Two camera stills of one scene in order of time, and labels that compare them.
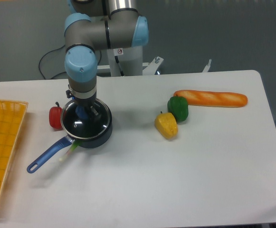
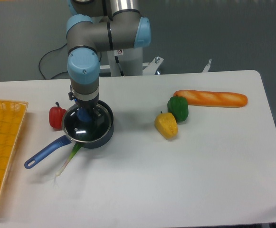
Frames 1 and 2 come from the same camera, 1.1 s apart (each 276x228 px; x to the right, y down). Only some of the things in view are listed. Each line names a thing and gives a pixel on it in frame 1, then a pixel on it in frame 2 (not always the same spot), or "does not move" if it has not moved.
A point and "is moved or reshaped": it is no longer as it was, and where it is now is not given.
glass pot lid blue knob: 85,121 is moved or reshaped
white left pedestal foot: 103,71 does not move
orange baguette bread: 210,99 does not move
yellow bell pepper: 166,125 does not move
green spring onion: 74,145 → 77,147
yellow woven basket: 4,120 does not move
